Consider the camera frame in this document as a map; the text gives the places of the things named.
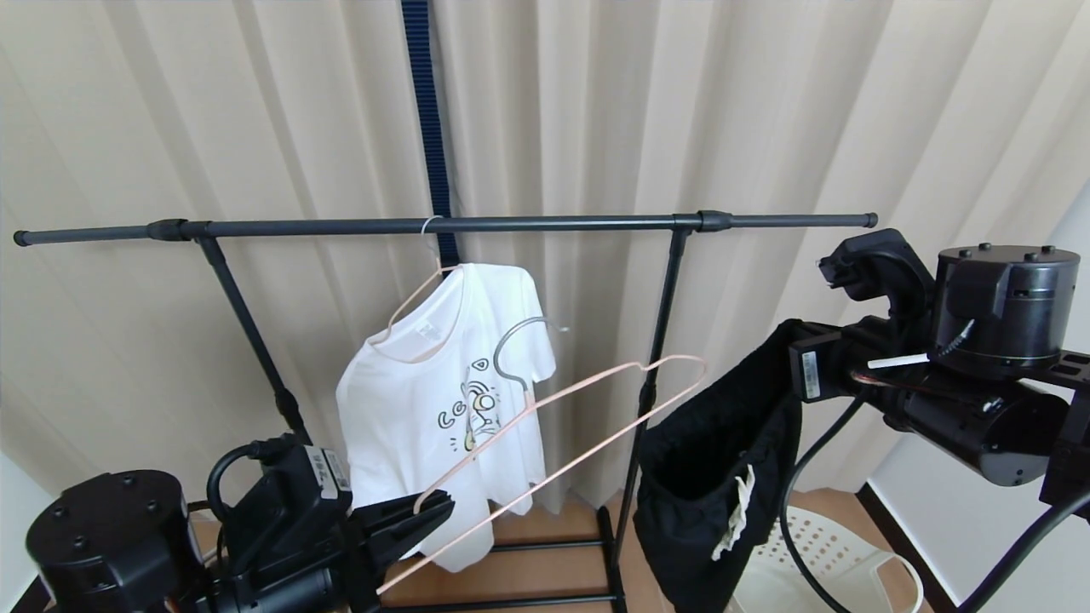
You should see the white printed shirt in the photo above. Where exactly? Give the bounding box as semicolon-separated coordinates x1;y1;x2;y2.
336;261;558;574

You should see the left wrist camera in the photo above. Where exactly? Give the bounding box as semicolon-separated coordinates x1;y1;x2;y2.
221;441;353;581

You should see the black garment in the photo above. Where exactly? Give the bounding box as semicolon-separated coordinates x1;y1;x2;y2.
634;318;807;613

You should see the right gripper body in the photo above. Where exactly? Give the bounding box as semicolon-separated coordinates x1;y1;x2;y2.
787;316;927;404

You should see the white laundry basket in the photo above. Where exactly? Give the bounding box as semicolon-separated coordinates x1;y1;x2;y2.
731;505;926;613

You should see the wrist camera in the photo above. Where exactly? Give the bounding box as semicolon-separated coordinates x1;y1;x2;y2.
817;227;938;324
221;441;353;581

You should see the pink clothes hanger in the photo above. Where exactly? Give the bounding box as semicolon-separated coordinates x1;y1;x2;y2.
386;215;466;369
375;316;710;596

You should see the black clothes rack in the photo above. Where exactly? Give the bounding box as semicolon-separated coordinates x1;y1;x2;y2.
13;210;879;613

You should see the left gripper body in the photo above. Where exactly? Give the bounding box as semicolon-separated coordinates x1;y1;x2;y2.
207;509;386;613

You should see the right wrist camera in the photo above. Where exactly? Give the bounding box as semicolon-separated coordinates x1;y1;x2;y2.
817;227;938;324

